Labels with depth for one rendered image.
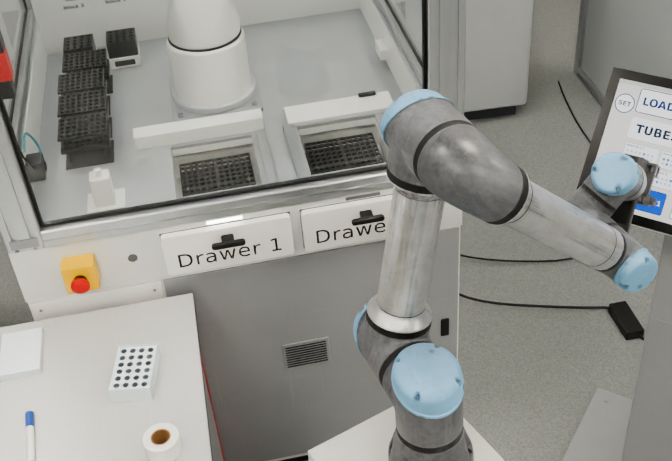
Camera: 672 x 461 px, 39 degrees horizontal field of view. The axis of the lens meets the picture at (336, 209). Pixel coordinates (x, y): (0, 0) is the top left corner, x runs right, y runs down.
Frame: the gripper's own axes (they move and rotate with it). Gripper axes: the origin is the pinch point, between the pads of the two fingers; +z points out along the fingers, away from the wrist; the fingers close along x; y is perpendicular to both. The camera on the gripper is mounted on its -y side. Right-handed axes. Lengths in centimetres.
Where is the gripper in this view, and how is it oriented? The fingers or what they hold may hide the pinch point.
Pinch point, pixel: (638, 201)
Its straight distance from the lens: 203.9
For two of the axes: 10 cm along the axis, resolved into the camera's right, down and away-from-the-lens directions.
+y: 2.8, -9.6, -0.5
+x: -8.6, -2.7, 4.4
